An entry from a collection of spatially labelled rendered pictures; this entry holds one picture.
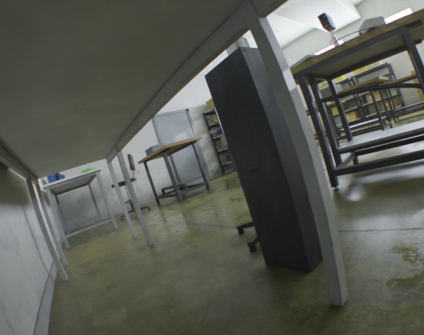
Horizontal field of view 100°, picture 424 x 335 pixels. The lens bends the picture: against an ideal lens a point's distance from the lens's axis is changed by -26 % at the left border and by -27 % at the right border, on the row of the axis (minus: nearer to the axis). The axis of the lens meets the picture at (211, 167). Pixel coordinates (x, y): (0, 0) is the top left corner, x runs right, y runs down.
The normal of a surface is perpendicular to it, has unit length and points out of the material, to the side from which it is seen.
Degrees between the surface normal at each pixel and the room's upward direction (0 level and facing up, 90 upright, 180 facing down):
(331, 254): 90
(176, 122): 90
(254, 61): 90
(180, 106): 90
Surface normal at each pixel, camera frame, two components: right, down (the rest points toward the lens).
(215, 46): -0.78, 0.28
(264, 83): 0.53, -0.15
